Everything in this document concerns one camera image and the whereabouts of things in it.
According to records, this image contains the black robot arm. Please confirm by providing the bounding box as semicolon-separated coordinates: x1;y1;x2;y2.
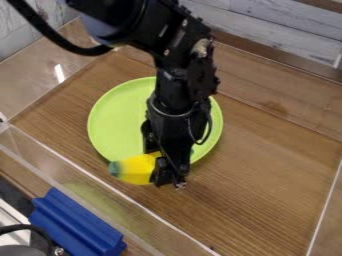
64;0;220;187

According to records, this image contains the green round plate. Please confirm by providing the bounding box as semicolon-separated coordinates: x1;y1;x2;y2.
87;77;224;163

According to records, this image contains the yellow toy banana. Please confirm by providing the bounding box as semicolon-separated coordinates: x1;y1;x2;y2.
108;151;162;185

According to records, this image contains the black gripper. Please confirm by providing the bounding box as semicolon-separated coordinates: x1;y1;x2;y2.
140;94;212;188

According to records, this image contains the clear acrylic front wall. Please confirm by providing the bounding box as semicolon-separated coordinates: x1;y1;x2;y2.
0;123;220;256

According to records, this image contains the blue plastic clamp block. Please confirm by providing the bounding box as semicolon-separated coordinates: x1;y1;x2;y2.
29;188;127;256

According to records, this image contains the black cable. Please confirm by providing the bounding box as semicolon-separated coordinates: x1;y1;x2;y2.
5;0;115;57

